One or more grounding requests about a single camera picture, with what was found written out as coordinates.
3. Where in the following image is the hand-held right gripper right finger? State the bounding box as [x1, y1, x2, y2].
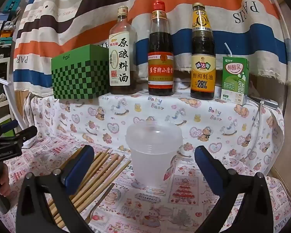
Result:
[194, 146, 288, 233]

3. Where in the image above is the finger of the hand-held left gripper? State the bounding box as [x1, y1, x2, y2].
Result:
[0, 120, 19, 133]
[13, 126, 38, 143]

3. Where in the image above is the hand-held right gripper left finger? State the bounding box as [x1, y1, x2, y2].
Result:
[16, 145, 95, 233]

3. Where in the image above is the pile of wooden chopsticks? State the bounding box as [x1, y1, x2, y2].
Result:
[47, 148, 132, 229]

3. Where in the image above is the translucent plastic cup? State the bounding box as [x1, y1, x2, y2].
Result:
[126, 123, 183, 187]

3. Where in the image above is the person's left hand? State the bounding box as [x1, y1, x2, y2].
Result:
[0, 165, 10, 196]

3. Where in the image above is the printed tablecloth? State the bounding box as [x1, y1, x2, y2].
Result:
[5, 85, 291, 233]

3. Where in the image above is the green checkered box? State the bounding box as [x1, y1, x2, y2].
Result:
[51, 44, 110, 100]

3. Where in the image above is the dark bottle with yellow label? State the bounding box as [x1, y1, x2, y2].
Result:
[190, 3, 216, 100]

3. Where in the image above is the green milk carton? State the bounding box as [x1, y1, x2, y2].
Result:
[220, 56, 250, 106]

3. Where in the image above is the white power bank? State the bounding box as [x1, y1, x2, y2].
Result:
[250, 97, 278, 110]

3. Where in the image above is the stack of storage boxes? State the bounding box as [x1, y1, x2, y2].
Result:
[0, 0, 23, 60]

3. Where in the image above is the clear bottle with white label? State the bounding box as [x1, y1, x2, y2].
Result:
[109, 6, 138, 95]

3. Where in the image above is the dark bottle with red cap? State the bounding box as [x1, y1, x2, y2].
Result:
[147, 1, 174, 96]

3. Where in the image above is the striped cloth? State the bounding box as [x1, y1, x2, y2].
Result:
[13, 0, 291, 95]

